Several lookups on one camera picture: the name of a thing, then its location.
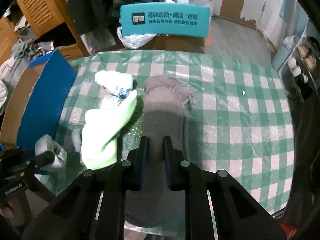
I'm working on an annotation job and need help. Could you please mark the white crumpled plastic bag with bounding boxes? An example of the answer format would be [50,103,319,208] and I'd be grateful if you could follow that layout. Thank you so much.
[94,70,133,99]

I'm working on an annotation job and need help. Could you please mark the teal printed box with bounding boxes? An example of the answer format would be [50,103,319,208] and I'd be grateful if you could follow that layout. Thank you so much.
[120,2,210,37]

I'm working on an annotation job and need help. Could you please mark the brown cardboard box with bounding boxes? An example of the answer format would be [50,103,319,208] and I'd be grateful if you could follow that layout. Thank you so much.
[100,33,216,54]

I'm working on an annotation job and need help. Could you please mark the small grey sock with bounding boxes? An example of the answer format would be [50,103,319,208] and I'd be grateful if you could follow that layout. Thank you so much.
[35,134,67,172]

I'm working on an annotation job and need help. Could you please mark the grey shoe rack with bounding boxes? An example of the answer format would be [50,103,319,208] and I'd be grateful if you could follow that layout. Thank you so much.
[280,22,320,103]

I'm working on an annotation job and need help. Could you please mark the blue cardboard shoe box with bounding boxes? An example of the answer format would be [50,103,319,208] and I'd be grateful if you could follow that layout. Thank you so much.
[1,50,76,150]

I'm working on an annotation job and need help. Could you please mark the light green cloth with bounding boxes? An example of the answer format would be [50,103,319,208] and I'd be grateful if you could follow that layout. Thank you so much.
[80,90,137,170]

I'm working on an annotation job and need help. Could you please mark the green checked tablecloth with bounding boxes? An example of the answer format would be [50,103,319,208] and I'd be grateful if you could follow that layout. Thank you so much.
[39,50,295,213]

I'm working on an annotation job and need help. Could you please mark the white plastic bag under box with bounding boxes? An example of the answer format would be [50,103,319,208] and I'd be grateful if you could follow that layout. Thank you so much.
[117,27,156,49]

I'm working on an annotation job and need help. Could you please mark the long grey sock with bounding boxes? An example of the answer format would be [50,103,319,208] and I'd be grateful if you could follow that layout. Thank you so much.
[125,75,191,228]

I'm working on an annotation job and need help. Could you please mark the wooden louvered wardrobe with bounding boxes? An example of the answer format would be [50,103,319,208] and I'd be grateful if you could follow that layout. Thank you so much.
[16,0,89,60]

